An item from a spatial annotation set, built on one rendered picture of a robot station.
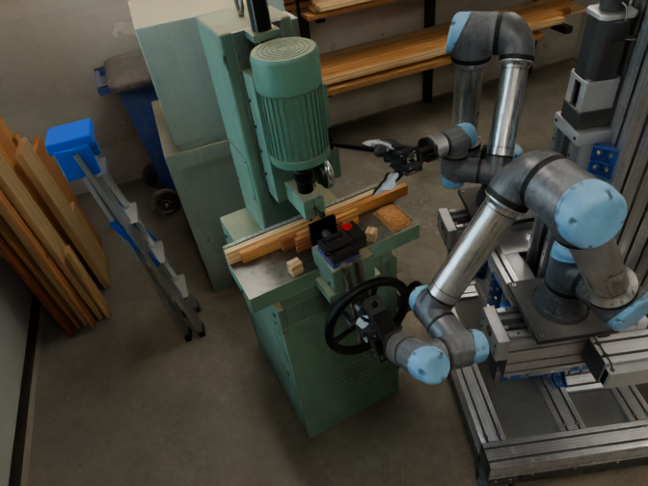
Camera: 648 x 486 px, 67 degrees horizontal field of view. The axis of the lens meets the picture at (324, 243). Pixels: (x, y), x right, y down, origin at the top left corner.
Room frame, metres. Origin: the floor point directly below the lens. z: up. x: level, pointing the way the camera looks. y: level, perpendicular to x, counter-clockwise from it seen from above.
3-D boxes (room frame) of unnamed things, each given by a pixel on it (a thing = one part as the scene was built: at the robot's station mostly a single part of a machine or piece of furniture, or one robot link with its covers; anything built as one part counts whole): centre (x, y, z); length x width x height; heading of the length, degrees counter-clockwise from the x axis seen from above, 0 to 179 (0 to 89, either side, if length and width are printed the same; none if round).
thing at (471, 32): (1.44, -0.52, 1.19); 0.15 x 0.12 x 0.55; 63
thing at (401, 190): (1.28, -0.02, 0.92); 0.62 x 0.02 x 0.04; 112
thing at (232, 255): (1.27, 0.03, 0.93); 0.60 x 0.02 x 0.05; 112
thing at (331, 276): (1.08, -0.05, 0.92); 0.15 x 0.13 x 0.09; 112
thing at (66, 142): (1.73, 0.82, 0.58); 0.27 x 0.25 x 1.16; 105
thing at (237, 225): (1.37, 0.08, 0.76); 0.57 x 0.45 x 0.09; 22
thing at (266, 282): (1.16, -0.02, 0.87); 0.61 x 0.30 x 0.06; 112
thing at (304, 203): (1.27, 0.04, 1.03); 0.14 x 0.07 x 0.09; 22
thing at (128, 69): (3.01, 0.88, 0.48); 0.64 x 0.54 x 0.97; 108
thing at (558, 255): (0.87, -0.64, 0.98); 0.13 x 0.12 x 0.14; 15
